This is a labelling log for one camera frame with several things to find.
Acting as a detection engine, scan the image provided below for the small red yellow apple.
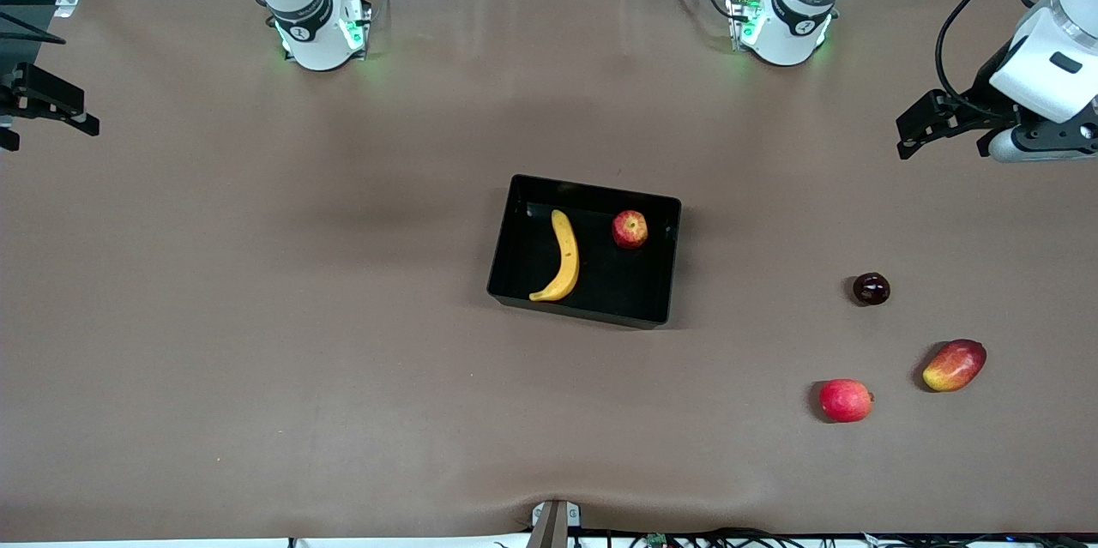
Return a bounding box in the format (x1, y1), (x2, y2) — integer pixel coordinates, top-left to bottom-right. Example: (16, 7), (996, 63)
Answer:
(612, 210), (649, 250)

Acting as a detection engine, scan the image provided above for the black rectangular plastic box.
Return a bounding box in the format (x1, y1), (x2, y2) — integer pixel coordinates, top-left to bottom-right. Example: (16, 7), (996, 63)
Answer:
(486, 174), (683, 330)

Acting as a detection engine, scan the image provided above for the dark purple plum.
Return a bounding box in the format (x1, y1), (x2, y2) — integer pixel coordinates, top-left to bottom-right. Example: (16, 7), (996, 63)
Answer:
(853, 272), (891, 307)

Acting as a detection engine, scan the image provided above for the red yellow mango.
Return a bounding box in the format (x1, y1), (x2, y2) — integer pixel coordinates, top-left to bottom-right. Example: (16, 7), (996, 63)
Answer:
(922, 339), (988, 394)

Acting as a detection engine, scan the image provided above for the large red apple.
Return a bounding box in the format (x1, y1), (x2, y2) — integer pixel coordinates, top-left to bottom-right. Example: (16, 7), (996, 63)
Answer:
(818, 378), (875, 424)

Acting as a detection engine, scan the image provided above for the large table mat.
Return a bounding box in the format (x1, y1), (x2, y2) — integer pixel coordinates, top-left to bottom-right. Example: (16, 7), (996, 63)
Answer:
(0, 0), (1098, 545)

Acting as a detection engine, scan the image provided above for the yellow banana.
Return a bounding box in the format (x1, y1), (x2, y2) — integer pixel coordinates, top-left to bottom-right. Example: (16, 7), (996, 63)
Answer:
(528, 209), (581, 303)

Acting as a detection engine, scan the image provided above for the metal table clamp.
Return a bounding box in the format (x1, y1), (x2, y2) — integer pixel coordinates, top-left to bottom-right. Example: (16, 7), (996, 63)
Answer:
(527, 500), (583, 548)

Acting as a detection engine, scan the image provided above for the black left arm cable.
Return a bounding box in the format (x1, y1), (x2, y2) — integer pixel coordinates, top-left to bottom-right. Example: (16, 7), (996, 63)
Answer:
(934, 0), (1083, 116)

